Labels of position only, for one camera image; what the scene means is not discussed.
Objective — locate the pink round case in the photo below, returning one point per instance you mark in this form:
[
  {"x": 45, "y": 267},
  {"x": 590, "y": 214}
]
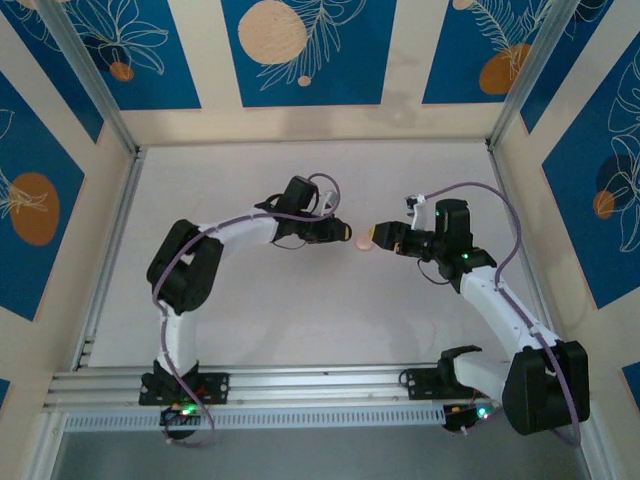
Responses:
[{"x": 363, "y": 243}]

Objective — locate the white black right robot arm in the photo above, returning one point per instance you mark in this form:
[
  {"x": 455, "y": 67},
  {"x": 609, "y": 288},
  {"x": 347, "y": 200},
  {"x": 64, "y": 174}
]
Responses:
[{"x": 500, "y": 305}]

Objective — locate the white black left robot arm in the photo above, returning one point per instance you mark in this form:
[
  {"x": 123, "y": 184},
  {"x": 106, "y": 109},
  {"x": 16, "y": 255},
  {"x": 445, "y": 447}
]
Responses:
[{"x": 240, "y": 230}]

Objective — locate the black controller board green light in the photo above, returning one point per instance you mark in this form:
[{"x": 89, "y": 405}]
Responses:
[
  {"x": 175, "y": 417},
  {"x": 457, "y": 422}
]

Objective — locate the aluminium side frame rail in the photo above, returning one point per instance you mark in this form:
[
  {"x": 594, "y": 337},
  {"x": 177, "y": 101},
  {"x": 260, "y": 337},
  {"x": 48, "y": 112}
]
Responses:
[
  {"x": 117, "y": 225},
  {"x": 518, "y": 225}
]

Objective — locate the long aluminium base rail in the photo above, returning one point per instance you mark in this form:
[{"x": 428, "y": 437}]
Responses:
[{"x": 325, "y": 385}]

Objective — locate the aluminium frame post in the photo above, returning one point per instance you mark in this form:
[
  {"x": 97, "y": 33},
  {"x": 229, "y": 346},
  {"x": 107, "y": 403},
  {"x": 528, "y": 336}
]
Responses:
[
  {"x": 92, "y": 75},
  {"x": 531, "y": 75}
]

